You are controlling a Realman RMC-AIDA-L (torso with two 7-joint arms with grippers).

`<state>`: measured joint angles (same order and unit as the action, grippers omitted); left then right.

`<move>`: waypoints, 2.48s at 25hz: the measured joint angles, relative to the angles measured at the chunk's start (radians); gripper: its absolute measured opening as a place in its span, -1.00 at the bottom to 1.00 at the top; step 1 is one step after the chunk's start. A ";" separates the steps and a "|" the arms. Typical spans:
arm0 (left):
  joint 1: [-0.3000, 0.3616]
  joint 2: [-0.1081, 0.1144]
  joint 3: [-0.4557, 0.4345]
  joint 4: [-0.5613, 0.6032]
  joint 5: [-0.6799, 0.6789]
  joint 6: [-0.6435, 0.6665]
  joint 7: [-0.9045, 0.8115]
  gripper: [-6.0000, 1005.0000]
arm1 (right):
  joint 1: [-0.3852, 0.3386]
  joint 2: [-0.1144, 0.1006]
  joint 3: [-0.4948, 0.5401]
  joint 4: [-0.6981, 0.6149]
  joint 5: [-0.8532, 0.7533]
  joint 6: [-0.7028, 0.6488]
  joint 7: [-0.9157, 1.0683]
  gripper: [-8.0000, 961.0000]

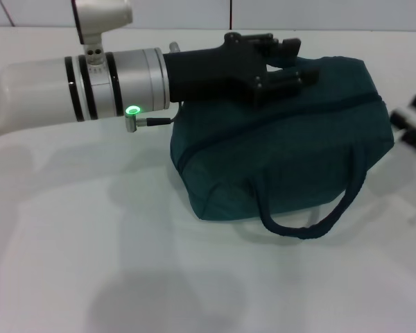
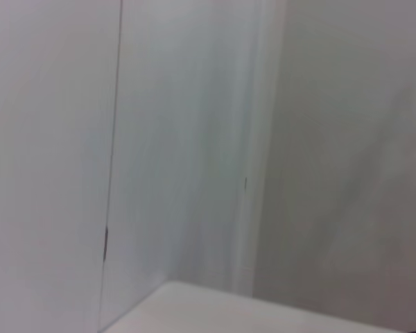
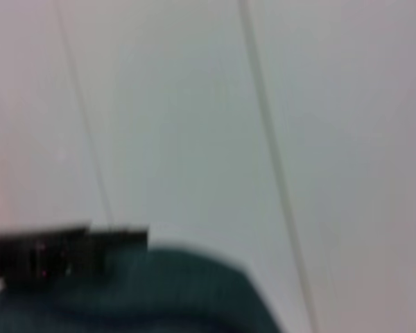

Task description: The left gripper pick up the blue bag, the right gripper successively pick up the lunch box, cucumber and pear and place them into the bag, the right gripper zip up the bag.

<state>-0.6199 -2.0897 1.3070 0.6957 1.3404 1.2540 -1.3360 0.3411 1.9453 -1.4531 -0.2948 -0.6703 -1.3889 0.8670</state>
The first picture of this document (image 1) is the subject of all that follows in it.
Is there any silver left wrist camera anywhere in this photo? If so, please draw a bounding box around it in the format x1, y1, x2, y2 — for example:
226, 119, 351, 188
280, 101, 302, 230
71, 0, 133, 48

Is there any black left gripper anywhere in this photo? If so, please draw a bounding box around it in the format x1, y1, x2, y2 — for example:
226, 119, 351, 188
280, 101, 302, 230
162, 31, 320, 109

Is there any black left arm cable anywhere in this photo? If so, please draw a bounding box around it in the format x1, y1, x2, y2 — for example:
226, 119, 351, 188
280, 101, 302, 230
124, 103, 183, 133

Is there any teal fabric insulated bag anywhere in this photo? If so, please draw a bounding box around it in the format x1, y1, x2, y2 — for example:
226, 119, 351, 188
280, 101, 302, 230
168, 54, 393, 241

